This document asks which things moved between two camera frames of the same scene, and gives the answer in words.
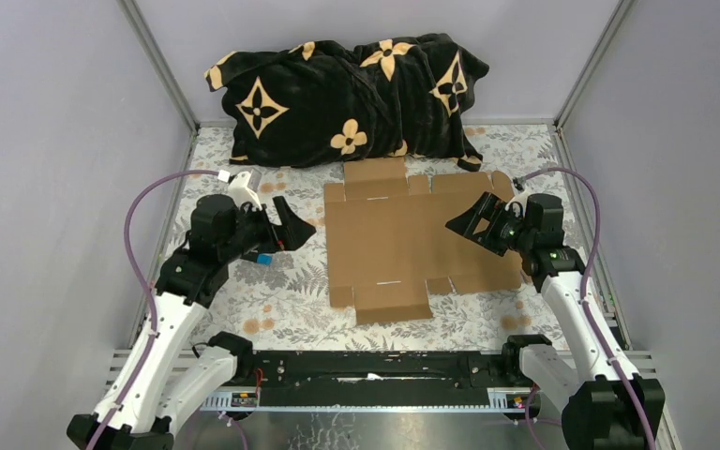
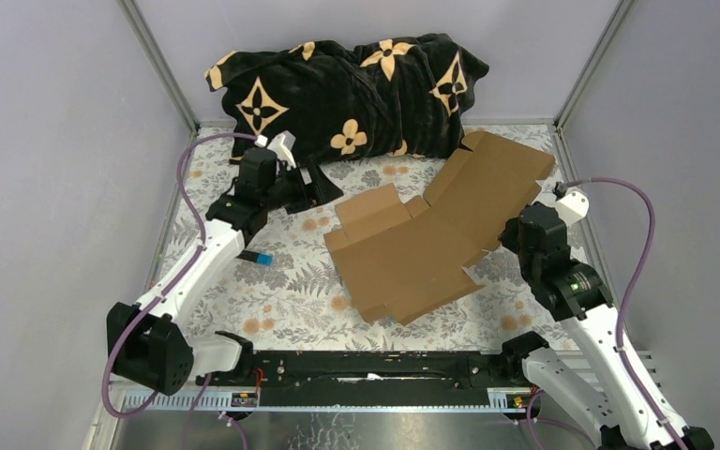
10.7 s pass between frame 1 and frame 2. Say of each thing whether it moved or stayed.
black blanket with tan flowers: stayed
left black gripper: moved
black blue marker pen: stayed
